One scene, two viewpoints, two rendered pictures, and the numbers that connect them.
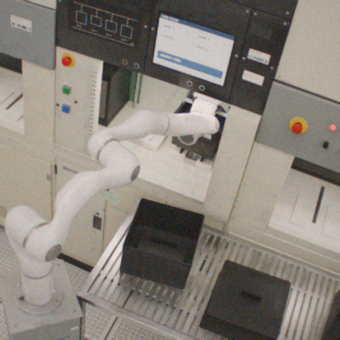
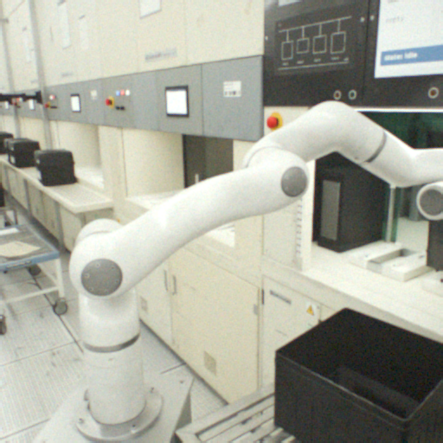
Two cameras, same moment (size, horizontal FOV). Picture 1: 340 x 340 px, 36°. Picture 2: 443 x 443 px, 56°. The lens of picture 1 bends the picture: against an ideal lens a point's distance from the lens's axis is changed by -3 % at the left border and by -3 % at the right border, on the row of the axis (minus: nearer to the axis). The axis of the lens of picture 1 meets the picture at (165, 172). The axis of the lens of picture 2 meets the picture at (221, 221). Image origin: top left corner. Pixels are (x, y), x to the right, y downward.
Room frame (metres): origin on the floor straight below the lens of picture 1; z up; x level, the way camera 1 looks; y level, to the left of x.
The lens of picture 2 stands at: (0.68, -0.30, 1.42)
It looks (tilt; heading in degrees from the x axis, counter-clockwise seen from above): 16 degrees down; 41
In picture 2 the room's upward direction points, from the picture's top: 1 degrees counter-clockwise
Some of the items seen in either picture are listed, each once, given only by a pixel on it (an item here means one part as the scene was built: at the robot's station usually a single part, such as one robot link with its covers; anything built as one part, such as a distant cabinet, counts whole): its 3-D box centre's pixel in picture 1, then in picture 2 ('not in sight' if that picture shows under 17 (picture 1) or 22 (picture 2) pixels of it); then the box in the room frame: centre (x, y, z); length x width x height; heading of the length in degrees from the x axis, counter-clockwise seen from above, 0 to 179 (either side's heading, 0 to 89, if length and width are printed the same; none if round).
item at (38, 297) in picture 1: (37, 280); (115, 374); (1.13, 0.40, 0.85); 0.19 x 0.19 x 0.18
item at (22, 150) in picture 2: not in sight; (24, 153); (2.67, 4.06, 0.93); 0.30 x 0.28 x 0.26; 78
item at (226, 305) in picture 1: (247, 301); not in sight; (1.23, -0.41, 0.83); 0.29 x 0.29 x 0.13; 77
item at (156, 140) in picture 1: (145, 129); (393, 259); (2.08, 0.13, 0.89); 0.22 x 0.21 x 0.04; 165
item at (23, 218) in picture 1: (29, 239); (106, 278); (1.15, 0.42, 1.07); 0.19 x 0.12 x 0.24; 54
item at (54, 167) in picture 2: not in sight; (54, 166); (2.36, 2.91, 0.93); 0.30 x 0.28 x 0.26; 72
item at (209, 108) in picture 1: (203, 110); not in sight; (1.91, -0.11, 1.19); 0.11 x 0.10 x 0.07; 166
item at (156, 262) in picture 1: (162, 243); (366, 388); (1.43, -0.04, 0.85); 0.28 x 0.28 x 0.17; 84
